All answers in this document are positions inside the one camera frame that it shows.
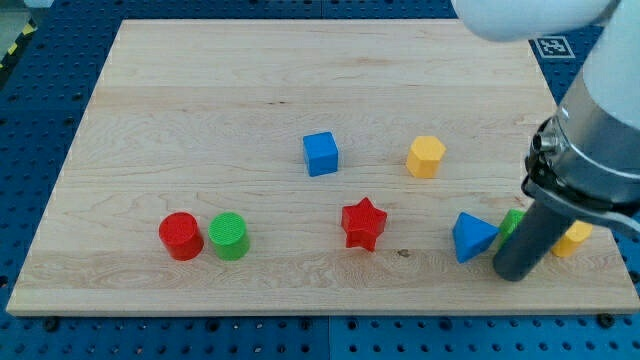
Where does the green cylinder block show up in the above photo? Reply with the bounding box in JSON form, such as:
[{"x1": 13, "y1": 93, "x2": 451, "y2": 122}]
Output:
[{"x1": 208, "y1": 212, "x2": 250, "y2": 261}]

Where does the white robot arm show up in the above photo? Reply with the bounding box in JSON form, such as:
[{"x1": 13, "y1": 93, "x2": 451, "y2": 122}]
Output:
[{"x1": 452, "y1": 0, "x2": 639, "y2": 281}]

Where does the red star block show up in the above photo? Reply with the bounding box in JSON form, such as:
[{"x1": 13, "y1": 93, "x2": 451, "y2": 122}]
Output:
[{"x1": 341, "y1": 197, "x2": 387, "y2": 252}]

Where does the yellow cylinder block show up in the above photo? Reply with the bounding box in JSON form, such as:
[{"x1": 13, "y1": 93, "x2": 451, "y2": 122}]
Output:
[{"x1": 551, "y1": 220, "x2": 593, "y2": 258}]

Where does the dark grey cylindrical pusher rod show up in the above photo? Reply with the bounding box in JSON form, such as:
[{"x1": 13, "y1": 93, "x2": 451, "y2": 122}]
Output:
[{"x1": 492, "y1": 200, "x2": 575, "y2": 282}]

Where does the red cylinder block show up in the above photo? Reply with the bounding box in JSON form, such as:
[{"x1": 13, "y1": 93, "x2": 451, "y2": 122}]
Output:
[{"x1": 158, "y1": 212, "x2": 204, "y2": 261}]

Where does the yellow hexagon block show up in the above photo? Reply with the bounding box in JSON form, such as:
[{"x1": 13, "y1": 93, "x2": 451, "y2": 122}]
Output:
[{"x1": 405, "y1": 136, "x2": 446, "y2": 179}]

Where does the light wooden board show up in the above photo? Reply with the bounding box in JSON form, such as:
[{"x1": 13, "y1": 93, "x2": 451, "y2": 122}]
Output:
[{"x1": 7, "y1": 20, "x2": 639, "y2": 317}]

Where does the black white fiducial tag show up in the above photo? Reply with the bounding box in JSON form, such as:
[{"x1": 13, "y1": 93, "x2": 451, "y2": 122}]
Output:
[{"x1": 534, "y1": 36, "x2": 575, "y2": 59}]

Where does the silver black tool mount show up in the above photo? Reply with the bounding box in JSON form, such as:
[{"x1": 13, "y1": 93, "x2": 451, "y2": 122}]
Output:
[{"x1": 521, "y1": 74, "x2": 639, "y2": 235}]

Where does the green block behind rod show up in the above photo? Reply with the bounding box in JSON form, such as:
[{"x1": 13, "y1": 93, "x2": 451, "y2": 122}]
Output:
[{"x1": 499, "y1": 209, "x2": 525, "y2": 247}]

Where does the blue cube block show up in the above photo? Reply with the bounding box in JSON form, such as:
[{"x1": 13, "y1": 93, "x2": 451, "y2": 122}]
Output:
[{"x1": 302, "y1": 132, "x2": 339, "y2": 177}]

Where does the blue triangle block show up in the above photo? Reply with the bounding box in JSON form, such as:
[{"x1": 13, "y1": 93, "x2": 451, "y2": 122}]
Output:
[{"x1": 452, "y1": 212, "x2": 499, "y2": 263}]

